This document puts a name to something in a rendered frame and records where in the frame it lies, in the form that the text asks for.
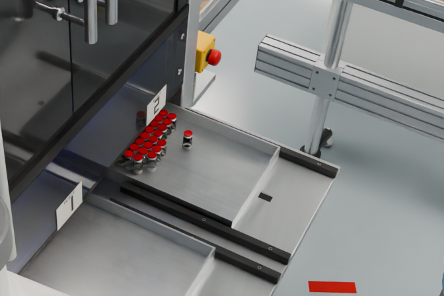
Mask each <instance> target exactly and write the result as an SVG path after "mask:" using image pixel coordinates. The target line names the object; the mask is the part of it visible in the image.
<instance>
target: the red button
mask: <svg viewBox="0 0 444 296"><path fill-rule="evenodd" d="M220 60H221V52H220V51H219V50H216V49H213V50H212V51H211V53H210V55H209V58H208V64H210V65H212V66H216V65H217V64H218V63H219V62H220Z"/></svg>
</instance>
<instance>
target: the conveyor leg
mask: <svg viewBox="0 0 444 296"><path fill-rule="evenodd" d="M353 4H355V3H352V2H349V1H346V0H338V1H337V4H336V10H335V13H334V18H333V22H332V28H331V31H330V36H329V40H328V45H327V49H326V54H325V57H324V65H325V66H326V67H327V68H331V69H335V68H337V67H338V64H339V61H340V56H341V53H342V48H343V45H344V40H345V37H346V32H347V28H348V23H349V20H350V15H351V12H352V7H353ZM329 102H330V101H329V100H327V99H325V98H322V97H319V96H317V95H316V98H315V102H314V107H313V113H312V116H311V121H310V125H309V130H308V134H307V139H306V142H305V148H304V152H305V153H307V154H309V155H312V156H314V155H316V154H317V152H318V147H319V144H320V138H321V135H322V131H323V127H324V122H325V119H326V114H327V111H328V106H329Z"/></svg>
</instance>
